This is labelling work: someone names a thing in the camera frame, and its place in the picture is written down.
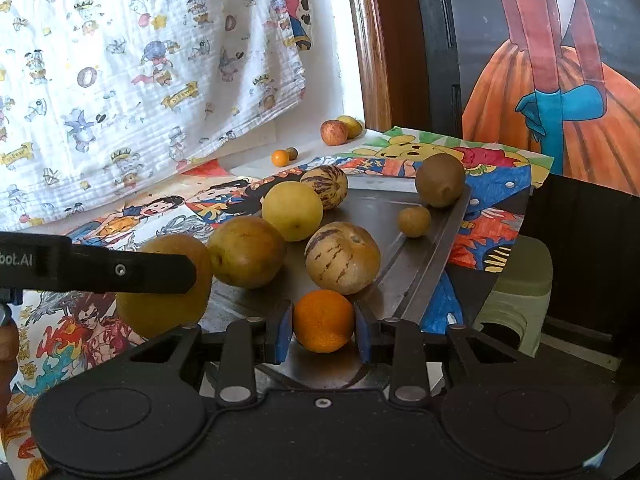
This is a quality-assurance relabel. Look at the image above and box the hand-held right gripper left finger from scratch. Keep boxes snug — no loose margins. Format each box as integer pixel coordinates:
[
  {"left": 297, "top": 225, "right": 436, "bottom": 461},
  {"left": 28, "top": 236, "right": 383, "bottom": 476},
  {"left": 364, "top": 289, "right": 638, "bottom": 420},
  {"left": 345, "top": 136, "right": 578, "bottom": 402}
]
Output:
[{"left": 117, "top": 300, "right": 295, "bottom": 406}]

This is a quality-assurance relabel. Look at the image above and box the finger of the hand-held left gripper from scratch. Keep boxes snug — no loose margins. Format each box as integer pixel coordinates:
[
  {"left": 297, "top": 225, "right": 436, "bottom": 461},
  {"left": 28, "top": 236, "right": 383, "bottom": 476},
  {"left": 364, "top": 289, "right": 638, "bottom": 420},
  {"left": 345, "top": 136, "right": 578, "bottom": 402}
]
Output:
[{"left": 0, "top": 231, "right": 197, "bottom": 297}]

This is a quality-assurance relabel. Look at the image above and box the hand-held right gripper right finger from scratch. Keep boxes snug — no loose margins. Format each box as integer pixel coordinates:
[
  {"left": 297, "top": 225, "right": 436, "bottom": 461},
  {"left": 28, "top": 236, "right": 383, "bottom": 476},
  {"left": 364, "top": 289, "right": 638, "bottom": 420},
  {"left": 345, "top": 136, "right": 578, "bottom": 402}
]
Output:
[{"left": 352, "top": 300, "right": 526, "bottom": 406}]

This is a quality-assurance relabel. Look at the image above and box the orange mandarin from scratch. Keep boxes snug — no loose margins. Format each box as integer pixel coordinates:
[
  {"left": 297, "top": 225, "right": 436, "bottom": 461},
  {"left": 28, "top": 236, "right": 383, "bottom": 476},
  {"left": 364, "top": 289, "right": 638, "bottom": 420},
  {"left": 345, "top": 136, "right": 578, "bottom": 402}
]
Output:
[{"left": 292, "top": 289, "right": 356, "bottom": 353}]

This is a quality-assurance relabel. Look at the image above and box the large yellow-green round fruit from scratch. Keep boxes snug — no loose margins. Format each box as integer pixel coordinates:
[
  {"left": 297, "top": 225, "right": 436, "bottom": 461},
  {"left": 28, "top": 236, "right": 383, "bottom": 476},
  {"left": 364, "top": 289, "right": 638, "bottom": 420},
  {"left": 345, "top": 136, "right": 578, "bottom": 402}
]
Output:
[{"left": 115, "top": 234, "right": 213, "bottom": 340}]

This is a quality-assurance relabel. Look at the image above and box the large striped pepino melon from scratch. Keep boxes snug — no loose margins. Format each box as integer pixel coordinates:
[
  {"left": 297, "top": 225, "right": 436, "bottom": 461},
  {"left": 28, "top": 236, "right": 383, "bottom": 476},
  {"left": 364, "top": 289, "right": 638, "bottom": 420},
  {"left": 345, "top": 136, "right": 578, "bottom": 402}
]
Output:
[{"left": 304, "top": 221, "right": 382, "bottom": 296}]

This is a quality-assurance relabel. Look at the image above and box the metal tray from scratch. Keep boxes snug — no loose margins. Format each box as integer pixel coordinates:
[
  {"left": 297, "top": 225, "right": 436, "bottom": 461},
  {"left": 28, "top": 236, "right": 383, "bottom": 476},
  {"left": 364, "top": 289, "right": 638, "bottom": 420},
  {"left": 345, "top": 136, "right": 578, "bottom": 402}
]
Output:
[{"left": 200, "top": 172, "right": 473, "bottom": 391}]

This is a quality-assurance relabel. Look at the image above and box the yellow-brown round fruit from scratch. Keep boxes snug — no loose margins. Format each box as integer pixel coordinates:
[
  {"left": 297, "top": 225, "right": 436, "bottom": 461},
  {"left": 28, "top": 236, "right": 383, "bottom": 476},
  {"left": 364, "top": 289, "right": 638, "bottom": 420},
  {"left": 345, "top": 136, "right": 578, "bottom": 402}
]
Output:
[{"left": 206, "top": 216, "right": 287, "bottom": 289}]

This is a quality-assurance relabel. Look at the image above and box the small brown round fruit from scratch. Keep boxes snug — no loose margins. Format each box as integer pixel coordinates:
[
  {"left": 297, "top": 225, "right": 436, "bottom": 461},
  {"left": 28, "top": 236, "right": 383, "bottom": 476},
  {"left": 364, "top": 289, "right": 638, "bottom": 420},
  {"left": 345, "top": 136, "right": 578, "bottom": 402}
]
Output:
[{"left": 397, "top": 205, "right": 432, "bottom": 238}]

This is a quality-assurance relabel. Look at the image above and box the yellow lemon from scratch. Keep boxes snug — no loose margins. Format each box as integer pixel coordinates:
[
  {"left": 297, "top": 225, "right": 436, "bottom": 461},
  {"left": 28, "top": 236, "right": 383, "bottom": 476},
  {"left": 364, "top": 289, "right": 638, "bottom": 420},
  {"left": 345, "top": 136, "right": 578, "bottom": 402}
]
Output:
[{"left": 261, "top": 181, "right": 324, "bottom": 242}]

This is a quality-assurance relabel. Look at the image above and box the small striped pepino melon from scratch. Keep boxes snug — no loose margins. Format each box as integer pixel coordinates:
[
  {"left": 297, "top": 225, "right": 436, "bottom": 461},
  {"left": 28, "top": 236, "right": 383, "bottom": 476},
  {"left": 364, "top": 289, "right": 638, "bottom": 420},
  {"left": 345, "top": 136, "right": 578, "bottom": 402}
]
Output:
[{"left": 299, "top": 165, "right": 349, "bottom": 211}]

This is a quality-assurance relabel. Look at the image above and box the brown kiwi fruit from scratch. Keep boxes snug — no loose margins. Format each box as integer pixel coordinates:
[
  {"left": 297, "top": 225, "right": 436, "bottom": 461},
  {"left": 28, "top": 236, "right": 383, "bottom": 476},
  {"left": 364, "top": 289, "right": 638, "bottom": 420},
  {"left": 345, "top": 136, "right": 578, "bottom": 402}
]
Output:
[{"left": 414, "top": 153, "right": 466, "bottom": 209}]

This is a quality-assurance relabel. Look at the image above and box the person's left hand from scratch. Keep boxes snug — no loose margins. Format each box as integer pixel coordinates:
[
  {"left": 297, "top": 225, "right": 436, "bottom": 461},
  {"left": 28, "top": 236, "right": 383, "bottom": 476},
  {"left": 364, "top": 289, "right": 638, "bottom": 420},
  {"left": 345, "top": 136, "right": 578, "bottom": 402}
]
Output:
[{"left": 0, "top": 324, "right": 21, "bottom": 426}]

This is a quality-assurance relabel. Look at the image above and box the green plastic stool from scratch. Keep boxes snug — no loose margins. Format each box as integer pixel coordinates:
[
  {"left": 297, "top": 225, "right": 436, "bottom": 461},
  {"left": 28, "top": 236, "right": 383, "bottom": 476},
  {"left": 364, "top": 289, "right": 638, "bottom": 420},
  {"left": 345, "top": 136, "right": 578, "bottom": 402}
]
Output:
[{"left": 472, "top": 235, "right": 555, "bottom": 358}]

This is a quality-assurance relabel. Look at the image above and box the red apple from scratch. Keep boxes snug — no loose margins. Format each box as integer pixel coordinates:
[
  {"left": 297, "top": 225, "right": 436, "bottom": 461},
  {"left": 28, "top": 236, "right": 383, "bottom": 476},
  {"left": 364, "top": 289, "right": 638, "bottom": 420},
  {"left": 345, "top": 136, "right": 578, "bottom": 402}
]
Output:
[{"left": 320, "top": 119, "right": 349, "bottom": 147}]

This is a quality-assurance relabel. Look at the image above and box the small yellow-green fruit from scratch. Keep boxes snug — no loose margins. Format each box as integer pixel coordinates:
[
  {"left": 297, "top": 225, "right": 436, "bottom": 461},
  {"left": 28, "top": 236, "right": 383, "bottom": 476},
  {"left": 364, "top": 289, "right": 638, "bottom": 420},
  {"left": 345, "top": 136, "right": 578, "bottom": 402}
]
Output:
[{"left": 336, "top": 115, "right": 364, "bottom": 140}]

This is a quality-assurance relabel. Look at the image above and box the white printed blanket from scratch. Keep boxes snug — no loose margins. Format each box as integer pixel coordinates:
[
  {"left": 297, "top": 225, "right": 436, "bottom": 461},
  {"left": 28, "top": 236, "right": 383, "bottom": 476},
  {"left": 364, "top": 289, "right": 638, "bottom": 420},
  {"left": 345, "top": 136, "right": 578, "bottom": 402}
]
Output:
[{"left": 0, "top": 0, "right": 307, "bottom": 228}]

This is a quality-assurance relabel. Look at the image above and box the dark brown furniture panel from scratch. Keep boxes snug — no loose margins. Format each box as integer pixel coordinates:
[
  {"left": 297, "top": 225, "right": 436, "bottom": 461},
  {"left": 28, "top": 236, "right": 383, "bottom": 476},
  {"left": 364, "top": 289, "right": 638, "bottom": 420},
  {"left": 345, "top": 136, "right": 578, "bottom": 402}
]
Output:
[{"left": 520, "top": 172, "right": 640, "bottom": 361}]

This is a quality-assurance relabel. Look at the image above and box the orange dress figure painting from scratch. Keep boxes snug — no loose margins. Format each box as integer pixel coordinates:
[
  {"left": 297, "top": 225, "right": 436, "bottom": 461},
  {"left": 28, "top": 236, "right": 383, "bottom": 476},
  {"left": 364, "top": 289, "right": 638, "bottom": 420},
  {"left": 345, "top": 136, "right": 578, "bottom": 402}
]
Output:
[{"left": 460, "top": 0, "right": 640, "bottom": 196}]

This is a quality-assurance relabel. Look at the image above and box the wooden door frame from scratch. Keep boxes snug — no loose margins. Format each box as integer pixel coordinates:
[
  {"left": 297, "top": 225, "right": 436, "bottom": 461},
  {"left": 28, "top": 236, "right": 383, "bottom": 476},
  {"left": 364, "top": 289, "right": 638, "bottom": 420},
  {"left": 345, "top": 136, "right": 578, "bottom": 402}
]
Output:
[{"left": 344, "top": 0, "right": 393, "bottom": 131}]

